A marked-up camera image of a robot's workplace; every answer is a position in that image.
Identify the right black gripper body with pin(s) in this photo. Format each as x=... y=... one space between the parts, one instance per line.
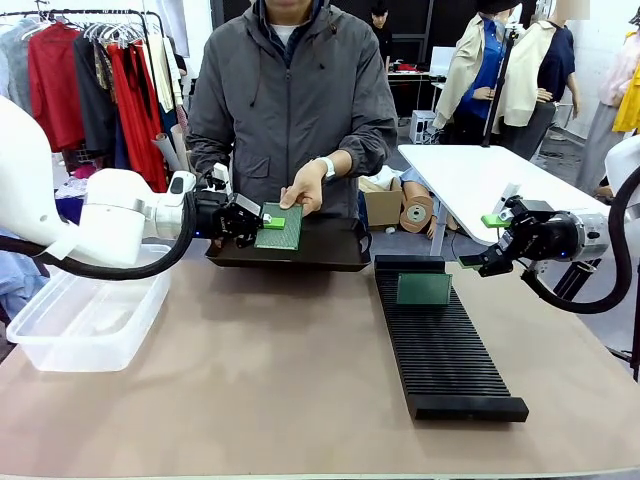
x=550 y=235

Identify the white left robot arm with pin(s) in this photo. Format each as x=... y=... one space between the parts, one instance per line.
x=60 y=200

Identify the small dark green PCB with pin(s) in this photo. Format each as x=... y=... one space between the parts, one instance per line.
x=424 y=290

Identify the long red dress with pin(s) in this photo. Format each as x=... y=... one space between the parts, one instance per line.
x=137 y=125

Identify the red shirt on hanger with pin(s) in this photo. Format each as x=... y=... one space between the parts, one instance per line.
x=52 y=85

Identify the light grey garment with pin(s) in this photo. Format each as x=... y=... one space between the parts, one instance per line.
x=12 y=65

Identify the cream hanging garment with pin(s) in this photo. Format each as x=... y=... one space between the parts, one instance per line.
x=167 y=70

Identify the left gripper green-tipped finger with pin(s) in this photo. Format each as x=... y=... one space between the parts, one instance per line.
x=246 y=237
x=272 y=221

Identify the mannequin cream jacket navy top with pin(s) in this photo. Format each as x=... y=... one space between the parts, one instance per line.
x=550 y=75

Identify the black slotted PCB rack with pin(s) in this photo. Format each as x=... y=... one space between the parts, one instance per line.
x=445 y=350

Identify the brown mannequin torso piece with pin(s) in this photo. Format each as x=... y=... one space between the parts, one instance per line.
x=417 y=212

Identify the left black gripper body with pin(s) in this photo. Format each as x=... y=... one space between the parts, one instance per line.
x=212 y=217

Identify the black table leg brace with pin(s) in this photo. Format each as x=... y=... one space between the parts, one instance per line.
x=575 y=280

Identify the white side table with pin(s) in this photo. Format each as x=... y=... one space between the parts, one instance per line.
x=450 y=170

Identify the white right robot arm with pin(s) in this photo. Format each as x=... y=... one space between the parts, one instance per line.
x=620 y=200

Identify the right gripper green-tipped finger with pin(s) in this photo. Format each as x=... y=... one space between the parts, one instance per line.
x=497 y=219
x=487 y=262

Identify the large green PCB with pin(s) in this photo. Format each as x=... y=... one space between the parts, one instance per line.
x=280 y=237

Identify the dark grey hanging jacket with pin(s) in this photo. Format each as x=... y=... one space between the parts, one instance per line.
x=92 y=100

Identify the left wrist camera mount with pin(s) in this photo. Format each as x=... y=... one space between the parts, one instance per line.
x=217 y=177

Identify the person's right forearm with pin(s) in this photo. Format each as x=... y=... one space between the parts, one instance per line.
x=200 y=150

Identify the white wristwatch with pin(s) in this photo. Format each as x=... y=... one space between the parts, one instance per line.
x=326 y=167

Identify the clear plastic box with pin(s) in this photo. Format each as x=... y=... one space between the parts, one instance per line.
x=85 y=320

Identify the mannequin beige coat blue shirt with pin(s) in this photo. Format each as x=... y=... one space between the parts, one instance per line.
x=480 y=65

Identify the person's right hand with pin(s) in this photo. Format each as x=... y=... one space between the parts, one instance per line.
x=217 y=243

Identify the person's left forearm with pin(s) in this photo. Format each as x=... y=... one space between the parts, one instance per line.
x=345 y=157

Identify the mannequin pink and yellow clothes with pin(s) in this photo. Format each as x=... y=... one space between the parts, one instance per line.
x=615 y=100

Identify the person's grey jacket torso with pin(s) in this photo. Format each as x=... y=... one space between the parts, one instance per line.
x=290 y=110

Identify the light blue cloth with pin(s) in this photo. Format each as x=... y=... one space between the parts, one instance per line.
x=17 y=285

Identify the beige paper rolls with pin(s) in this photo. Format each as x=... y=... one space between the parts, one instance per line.
x=172 y=145

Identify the brown cardboard box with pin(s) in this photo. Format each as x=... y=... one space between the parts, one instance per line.
x=382 y=205

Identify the black rectangular tray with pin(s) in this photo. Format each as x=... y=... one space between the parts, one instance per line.
x=330 y=250

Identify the black metal clothes rack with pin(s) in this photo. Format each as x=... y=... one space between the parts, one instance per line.
x=150 y=50

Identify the person's left hand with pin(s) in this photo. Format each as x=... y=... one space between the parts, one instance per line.
x=305 y=192

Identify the black tripod pole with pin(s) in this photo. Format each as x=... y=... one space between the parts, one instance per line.
x=500 y=85

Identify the background person in black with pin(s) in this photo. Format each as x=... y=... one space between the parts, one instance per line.
x=382 y=35

